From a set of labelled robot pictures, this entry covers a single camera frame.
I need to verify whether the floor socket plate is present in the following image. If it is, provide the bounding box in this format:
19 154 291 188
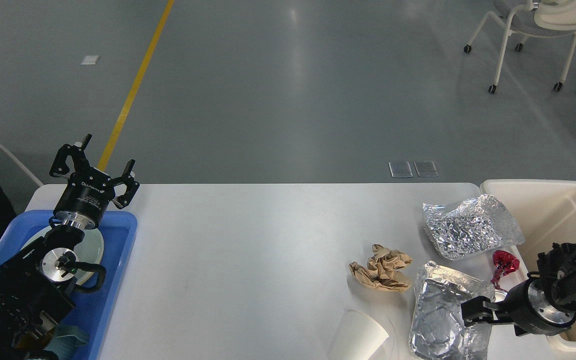
388 161 414 179
413 161 439 178

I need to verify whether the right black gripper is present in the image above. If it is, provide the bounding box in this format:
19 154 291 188
461 278 576 337

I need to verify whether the white paper cup lying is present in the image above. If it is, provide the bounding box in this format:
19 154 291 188
327 310 390 360

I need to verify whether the teal mug yellow inside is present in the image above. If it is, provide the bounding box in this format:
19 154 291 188
14 325 89 360

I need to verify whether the red foil wrapper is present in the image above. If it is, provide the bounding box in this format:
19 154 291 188
490 250 521 293

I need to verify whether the white office chair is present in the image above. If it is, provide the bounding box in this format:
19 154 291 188
462 0 576 94

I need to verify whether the aluminium foil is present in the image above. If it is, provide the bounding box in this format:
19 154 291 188
422 194 526 261

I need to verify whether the brown paper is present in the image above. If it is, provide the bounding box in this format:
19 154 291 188
349 243 413 294

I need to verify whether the blue plastic tray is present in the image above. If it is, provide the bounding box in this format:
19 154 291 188
0 210 138 360

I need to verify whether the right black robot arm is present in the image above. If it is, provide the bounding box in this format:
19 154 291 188
461 243 576 337

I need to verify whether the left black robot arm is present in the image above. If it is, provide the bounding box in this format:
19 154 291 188
0 134 140 360

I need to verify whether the floor socket plate right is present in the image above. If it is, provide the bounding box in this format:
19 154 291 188
413 161 439 178

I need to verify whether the floor socket plate left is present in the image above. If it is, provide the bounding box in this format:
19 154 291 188
388 161 414 179

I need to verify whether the foil tray container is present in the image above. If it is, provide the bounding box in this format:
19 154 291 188
409 260 495 360

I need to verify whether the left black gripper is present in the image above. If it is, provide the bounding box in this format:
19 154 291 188
49 133 141 230

